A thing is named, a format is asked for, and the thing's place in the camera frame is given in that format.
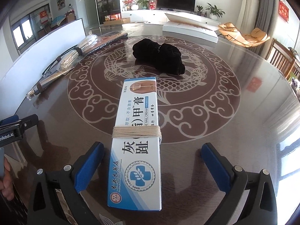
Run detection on orange printed carton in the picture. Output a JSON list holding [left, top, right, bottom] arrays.
[[104, 13, 122, 22]]

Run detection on silver metal tube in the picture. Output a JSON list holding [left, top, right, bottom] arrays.
[[26, 70, 71, 102]]

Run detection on orange lounge chair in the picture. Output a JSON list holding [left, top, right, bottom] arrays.
[[218, 22, 271, 50]]

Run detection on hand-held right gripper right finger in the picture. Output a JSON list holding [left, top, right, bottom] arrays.
[[201, 142, 278, 225]]

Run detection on wooden chair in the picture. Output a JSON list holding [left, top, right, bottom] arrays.
[[267, 38, 299, 80]]

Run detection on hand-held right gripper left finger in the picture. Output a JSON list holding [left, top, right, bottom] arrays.
[[26, 141, 105, 225]]

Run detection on flat white box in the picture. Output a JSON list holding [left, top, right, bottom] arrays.
[[162, 13, 220, 44]]

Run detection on black glasses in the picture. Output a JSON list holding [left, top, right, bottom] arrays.
[[42, 47, 83, 78]]

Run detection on leafy plant in white pot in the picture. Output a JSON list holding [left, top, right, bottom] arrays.
[[205, 2, 226, 21]]

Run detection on red flower bouquet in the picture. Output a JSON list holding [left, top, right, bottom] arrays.
[[123, 0, 137, 11]]

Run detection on bagged wooden sticks bundle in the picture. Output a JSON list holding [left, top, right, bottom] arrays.
[[56, 34, 99, 74]]

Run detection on red window poster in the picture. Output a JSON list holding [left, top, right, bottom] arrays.
[[39, 10, 49, 24]]

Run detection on red wall hanging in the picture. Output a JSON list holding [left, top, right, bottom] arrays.
[[278, 0, 289, 23]]

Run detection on white television cabinet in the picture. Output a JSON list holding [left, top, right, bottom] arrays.
[[120, 9, 226, 29]]

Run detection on orange phone case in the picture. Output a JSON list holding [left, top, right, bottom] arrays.
[[86, 31, 128, 55]]

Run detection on blue and white ointment box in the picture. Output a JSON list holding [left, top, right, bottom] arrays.
[[107, 76, 164, 212]]

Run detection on black glass display cabinet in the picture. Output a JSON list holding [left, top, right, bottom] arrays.
[[94, 0, 121, 25]]

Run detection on green potted plant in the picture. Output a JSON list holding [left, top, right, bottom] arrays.
[[137, 0, 151, 10]]

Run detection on brown cardboard carton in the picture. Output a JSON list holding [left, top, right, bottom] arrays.
[[103, 17, 131, 26]]

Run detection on black velvet cloth bundle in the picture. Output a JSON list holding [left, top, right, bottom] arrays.
[[132, 37, 186, 76]]

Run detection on black television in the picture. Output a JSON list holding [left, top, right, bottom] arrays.
[[156, 0, 196, 12]]

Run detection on covered standing air conditioner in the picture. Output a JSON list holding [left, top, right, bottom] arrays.
[[236, 0, 261, 25]]

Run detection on blue table cover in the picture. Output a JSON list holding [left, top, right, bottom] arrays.
[[50, 15, 65, 26]]

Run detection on grey curtain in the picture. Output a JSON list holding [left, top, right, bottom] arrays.
[[254, 0, 275, 55]]

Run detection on person's left hand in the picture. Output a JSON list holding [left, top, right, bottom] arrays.
[[0, 156, 15, 202]]

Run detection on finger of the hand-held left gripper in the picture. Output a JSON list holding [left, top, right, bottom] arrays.
[[0, 114, 39, 132]]

